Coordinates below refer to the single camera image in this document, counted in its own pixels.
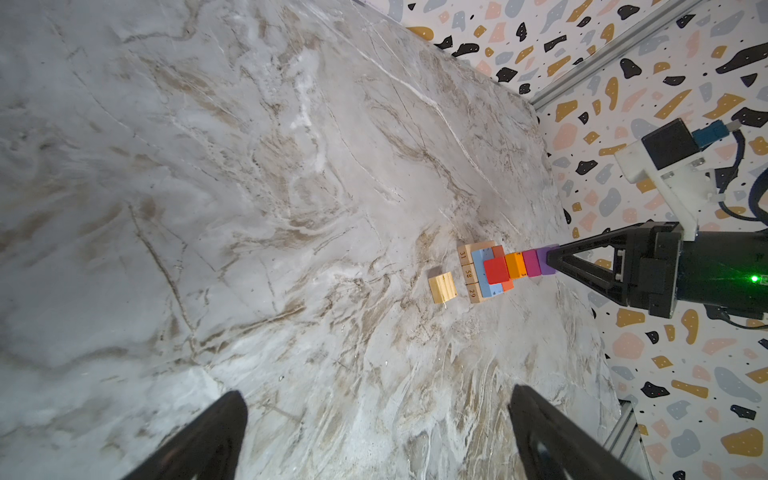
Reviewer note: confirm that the purple wood cube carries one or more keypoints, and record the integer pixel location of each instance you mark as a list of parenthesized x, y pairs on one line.
[(542, 254)]

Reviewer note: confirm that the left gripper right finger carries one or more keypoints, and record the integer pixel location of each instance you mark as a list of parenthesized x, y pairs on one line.
[(551, 446)]

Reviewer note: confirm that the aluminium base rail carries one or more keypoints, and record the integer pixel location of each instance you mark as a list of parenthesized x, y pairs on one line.
[(625, 444)]

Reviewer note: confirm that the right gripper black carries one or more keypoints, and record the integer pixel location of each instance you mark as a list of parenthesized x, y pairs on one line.
[(726, 272)]

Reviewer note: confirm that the light blue wood block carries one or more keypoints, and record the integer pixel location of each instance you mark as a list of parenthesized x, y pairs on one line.
[(487, 290)]

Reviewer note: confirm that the magenta wood cube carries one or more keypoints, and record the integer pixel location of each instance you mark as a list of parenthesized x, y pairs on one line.
[(531, 263)]

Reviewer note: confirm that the red wood block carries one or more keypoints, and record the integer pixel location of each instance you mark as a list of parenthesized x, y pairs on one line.
[(496, 270)]

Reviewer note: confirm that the orange-red wood block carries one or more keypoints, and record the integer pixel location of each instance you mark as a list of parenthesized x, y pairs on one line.
[(498, 251)]

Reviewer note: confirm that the small natural wood cube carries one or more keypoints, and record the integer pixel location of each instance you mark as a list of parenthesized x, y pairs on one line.
[(442, 288)]

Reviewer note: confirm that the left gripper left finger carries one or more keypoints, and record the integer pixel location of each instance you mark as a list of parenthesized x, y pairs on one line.
[(207, 448)]

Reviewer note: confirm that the long natural wood block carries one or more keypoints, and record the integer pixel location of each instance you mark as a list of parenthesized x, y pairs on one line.
[(474, 293)]

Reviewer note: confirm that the yellow-orange wood block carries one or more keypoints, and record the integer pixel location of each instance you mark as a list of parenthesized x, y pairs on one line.
[(516, 265)]

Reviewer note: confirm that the right frame aluminium post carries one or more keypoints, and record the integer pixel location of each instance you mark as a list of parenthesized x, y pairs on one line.
[(669, 12)]

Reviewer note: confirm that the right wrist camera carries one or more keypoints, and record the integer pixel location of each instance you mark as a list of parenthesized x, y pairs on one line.
[(671, 157)]

